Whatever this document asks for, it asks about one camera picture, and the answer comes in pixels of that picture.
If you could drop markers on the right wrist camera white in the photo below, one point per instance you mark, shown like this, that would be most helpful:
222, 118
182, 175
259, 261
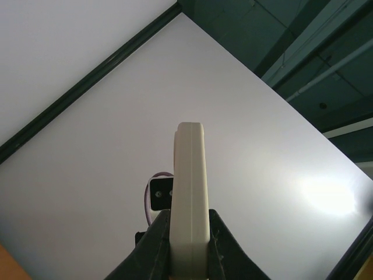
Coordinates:
161, 192

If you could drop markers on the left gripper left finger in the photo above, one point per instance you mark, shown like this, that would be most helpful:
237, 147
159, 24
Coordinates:
150, 257

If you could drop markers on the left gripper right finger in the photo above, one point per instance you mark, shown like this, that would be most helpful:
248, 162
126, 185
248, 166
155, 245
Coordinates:
226, 258

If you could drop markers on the black left frame post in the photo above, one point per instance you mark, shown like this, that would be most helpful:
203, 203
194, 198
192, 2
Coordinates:
13, 144

